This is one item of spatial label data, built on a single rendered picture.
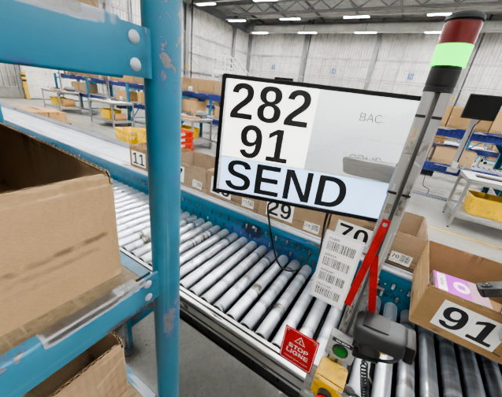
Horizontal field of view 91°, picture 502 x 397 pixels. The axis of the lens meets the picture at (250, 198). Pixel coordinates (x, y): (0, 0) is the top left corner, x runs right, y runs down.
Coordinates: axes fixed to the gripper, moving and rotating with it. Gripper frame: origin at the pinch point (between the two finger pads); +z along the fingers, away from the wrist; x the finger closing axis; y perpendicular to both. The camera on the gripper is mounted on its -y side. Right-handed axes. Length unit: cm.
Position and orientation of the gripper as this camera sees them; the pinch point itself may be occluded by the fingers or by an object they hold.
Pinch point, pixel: (498, 334)
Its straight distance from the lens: 107.1
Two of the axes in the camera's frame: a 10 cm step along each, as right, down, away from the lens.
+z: -1.7, 9.4, 3.0
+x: 5.1, -1.7, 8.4
